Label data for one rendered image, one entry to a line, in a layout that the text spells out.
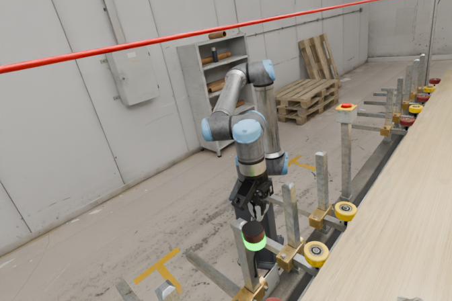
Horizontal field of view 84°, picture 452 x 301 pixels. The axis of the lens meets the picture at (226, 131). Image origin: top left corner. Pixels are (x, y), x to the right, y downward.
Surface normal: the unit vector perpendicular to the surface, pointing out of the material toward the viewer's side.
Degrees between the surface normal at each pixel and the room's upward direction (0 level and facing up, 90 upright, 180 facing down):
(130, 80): 90
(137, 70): 90
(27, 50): 90
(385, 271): 0
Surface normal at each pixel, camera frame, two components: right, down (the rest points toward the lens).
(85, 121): 0.66, 0.17
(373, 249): -0.18, -0.91
